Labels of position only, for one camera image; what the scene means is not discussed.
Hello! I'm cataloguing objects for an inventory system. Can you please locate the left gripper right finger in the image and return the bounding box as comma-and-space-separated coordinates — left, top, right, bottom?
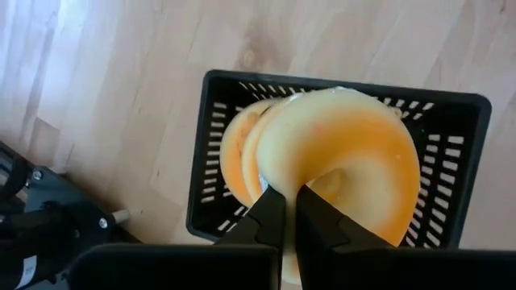
295, 184, 516, 290

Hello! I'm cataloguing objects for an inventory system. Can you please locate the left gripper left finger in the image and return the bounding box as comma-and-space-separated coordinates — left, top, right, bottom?
67, 184, 288, 290

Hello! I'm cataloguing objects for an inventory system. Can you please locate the orange plastic plate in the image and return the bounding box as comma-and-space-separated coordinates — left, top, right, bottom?
219, 98, 276, 208

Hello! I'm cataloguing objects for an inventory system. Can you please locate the black slotted plastic basket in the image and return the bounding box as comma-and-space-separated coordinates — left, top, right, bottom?
185, 68, 493, 250

